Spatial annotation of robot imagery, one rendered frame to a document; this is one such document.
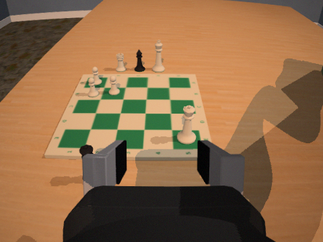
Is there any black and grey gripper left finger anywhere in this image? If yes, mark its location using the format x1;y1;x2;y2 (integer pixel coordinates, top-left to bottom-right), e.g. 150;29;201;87
82;140;127;196

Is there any white pawn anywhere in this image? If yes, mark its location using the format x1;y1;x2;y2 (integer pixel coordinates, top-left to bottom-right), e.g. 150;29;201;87
109;76;120;95
92;67;102;85
88;78;99;97

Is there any green and cream chessboard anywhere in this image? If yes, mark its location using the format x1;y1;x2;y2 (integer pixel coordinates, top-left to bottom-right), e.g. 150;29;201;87
44;74;211;161

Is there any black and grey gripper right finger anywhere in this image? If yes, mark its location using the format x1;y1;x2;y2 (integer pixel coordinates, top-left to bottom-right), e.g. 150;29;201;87
197;140;245;195

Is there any black chess piece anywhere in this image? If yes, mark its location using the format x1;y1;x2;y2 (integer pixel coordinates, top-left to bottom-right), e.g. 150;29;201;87
79;145;93;158
135;50;145;72

